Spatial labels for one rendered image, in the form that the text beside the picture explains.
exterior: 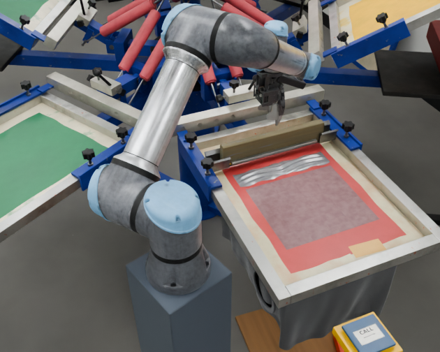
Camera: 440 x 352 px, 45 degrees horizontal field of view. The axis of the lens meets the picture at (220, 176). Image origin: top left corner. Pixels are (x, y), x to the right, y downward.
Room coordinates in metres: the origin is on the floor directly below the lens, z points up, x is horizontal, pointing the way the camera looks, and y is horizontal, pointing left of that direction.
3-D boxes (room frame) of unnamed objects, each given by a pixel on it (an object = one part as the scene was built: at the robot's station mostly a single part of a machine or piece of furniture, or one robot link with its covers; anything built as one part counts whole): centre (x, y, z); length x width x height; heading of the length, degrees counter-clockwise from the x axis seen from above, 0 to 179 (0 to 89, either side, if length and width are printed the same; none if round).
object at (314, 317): (1.08, -0.39, 0.74); 0.45 x 0.03 x 0.43; 113
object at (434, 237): (1.35, -0.28, 0.97); 0.79 x 0.58 x 0.04; 23
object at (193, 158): (1.46, 0.07, 0.98); 0.30 x 0.05 x 0.07; 23
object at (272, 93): (1.53, -0.17, 1.26); 0.09 x 0.08 x 0.12; 113
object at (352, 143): (1.67, -0.44, 0.98); 0.30 x 0.05 x 0.07; 23
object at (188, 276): (0.81, 0.10, 1.25); 0.15 x 0.15 x 0.10
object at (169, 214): (0.81, 0.10, 1.37); 0.13 x 0.12 x 0.14; 60
